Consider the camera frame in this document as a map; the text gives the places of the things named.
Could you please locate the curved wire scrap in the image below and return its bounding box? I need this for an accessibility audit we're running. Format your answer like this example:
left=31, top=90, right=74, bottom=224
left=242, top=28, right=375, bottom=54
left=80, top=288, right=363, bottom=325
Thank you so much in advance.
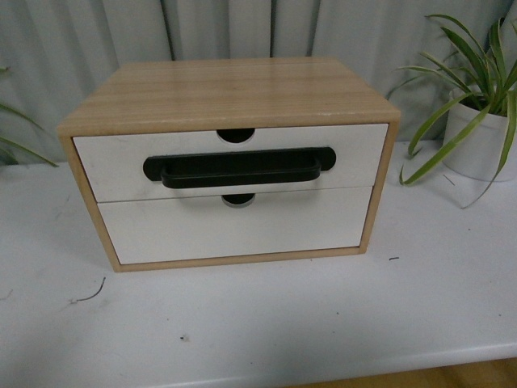
left=69, top=276, right=107, bottom=304

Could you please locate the grey curtain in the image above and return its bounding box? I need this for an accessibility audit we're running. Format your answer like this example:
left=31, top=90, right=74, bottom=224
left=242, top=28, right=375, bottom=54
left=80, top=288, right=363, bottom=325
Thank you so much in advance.
left=1, top=1, right=516, bottom=162

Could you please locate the green spider plant right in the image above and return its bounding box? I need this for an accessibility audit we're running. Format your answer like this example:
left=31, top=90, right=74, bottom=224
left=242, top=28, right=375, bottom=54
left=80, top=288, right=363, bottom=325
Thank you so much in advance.
left=399, top=15, right=516, bottom=187

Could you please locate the black drawer handle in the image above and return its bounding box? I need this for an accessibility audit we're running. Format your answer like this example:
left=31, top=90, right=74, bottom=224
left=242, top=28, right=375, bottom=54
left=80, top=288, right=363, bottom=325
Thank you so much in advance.
left=143, top=146, right=337, bottom=189

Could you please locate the white drawer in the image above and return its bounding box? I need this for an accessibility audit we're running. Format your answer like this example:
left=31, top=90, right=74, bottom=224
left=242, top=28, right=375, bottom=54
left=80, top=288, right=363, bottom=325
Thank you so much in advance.
left=99, top=188, right=372, bottom=264
left=74, top=124, right=388, bottom=203

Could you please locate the green spider plant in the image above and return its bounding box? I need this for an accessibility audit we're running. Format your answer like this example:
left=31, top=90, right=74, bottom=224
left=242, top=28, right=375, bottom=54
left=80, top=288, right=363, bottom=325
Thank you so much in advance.
left=399, top=15, right=516, bottom=187
left=0, top=66, right=60, bottom=169

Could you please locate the white plant pot right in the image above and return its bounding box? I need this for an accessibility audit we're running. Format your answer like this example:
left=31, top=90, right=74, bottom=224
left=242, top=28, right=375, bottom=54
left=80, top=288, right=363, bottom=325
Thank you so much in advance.
left=443, top=102, right=516, bottom=182

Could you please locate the wooden drawer cabinet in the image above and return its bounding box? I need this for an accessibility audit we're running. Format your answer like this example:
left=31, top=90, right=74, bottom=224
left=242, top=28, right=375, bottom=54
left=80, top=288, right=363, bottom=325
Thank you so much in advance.
left=57, top=57, right=401, bottom=272

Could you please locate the white top drawer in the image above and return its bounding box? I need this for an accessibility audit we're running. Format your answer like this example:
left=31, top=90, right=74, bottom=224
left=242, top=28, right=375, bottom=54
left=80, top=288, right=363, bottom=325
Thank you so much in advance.
left=74, top=124, right=388, bottom=203

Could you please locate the white bottom drawer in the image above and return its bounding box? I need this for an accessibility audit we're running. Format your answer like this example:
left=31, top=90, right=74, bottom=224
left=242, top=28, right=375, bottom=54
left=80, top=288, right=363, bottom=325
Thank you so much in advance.
left=99, top=188, right=372, bottom=264

